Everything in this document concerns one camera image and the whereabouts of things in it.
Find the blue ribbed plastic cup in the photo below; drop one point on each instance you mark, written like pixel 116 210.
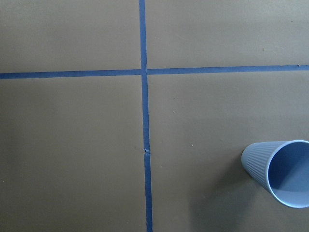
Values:
pixel 281 168

